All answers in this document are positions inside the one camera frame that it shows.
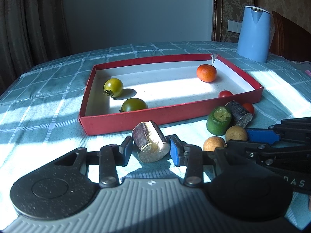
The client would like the green tomato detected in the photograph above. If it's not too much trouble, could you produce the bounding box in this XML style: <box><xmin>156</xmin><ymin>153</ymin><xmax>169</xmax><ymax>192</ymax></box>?
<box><xmin>119</xmin><ymin>98</ymin><xmax>148</xmax><ymax>113</ymax></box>
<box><xmin>103</xmin><ymin>78</ymin><xmax>123</xmax><ymax>97</ymax></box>

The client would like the dark wooden chair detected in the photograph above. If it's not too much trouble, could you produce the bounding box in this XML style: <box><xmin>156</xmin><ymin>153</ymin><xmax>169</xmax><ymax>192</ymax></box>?
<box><xmin>269</xmin><ymin>11</ymin><xmax>310</xmax><ymax>62</ymax></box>

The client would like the red cardboard box tray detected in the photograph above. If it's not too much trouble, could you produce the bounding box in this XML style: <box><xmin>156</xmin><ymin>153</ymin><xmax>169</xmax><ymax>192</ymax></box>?
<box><xmin>79</xmin><ymin>54</ymin><xmax>264</xmax><ymax>136</ymax></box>

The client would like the teal plaid tablecloth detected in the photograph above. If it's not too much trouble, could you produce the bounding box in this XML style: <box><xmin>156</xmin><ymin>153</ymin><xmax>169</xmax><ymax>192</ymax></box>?
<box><xmin>1</xmin><ymin>41</ymin><xmax>310</xmax><ymax>229</ymax></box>

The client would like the purple sugarcane piece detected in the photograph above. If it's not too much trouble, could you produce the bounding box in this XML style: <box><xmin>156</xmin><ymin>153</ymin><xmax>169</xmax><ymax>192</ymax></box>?
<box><xmin>132</xmin><ymin>120</ymin><xmax>171</xmax><ymax>163</ymax></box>

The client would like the blue kettle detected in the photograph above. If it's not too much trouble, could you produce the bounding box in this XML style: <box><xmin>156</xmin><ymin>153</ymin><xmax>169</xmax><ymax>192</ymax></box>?
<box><xmin>237</xmin><ymin>6</ymin><xmax>270</xmax><ymax>63</ymax></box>

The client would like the brown patterned curtain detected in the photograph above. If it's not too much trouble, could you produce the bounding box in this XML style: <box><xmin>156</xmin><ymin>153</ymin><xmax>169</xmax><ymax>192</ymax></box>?
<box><xmin>0</xmin><ymin>0</ymin><xmax>71</xmax><ymax>92</ymax></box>

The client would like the white wall switch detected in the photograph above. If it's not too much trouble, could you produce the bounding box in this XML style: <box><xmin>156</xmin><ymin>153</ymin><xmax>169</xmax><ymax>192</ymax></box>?
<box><xmin>227</xmin><ymin>20</ymin><xmax>242</xmax><ymax>34</ymax></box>

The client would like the dark sugarcane piece right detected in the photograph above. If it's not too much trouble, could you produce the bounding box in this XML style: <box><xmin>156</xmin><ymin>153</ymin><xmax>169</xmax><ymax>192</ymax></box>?
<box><xmin>225</xmin><ymin>100</ymin><xmax>253</xmax><ymax>128</ymax></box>

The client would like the wooden headboard frame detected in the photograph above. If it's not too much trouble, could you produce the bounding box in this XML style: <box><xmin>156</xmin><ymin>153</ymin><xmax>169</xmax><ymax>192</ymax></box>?
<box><xmin>212</xmin><ymin>0</ymin><xmax>258</xmax><ymax>43</ymax></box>

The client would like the dark brown longan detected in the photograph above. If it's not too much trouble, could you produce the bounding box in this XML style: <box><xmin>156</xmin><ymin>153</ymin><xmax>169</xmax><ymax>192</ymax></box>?
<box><xmin>225</xmin><ymin>126</ymin><xmax>248</xmax><ymax>142</ymax></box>

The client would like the green cucumber piece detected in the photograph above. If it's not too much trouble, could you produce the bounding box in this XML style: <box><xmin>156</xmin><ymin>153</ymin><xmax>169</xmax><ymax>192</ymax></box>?
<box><xmin>207</xmin><ymin>106</ymin><xmax>232</xmax><ymax>136</ymax></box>

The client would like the orange tangerine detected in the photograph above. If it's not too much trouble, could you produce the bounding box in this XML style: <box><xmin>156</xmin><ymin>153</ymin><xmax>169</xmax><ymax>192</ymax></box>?
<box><xmin>196</xmin><ymin>64</ymin><xmax>217</xmax><ymax>83</ymax></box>

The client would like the light brown longan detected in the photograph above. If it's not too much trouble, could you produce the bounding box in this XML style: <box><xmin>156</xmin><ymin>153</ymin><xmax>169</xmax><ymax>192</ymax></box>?
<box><xmin>203</xmin><ymin>136</ymin><xmax>226</xmax><ymax>151</ymax></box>

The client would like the red cherry tomato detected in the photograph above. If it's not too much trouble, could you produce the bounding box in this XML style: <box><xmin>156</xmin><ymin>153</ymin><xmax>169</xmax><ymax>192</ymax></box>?
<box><xmin>242</xmin><ymin>103</ymin><xmax>255</xmax><ymax>115</ymax></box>
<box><xmin>218</xmin><ymin>90</ymin><xmax>233</xmax><ymax>98</ymax></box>

